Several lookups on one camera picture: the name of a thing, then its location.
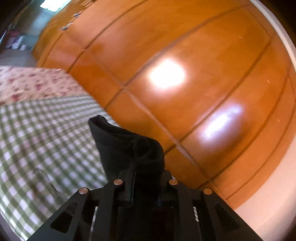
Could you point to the floral bedspread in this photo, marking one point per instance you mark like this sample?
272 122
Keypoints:
29 83

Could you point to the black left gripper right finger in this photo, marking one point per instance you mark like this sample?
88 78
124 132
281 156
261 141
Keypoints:
191 214

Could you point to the green white checkered bedsheet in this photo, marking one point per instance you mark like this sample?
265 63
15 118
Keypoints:
47 154

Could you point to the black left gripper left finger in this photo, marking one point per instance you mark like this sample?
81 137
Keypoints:
97 214

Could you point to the wooden wardrobe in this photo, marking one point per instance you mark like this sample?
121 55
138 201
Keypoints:
212 81

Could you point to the black pants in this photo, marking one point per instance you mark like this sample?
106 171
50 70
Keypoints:
141 161

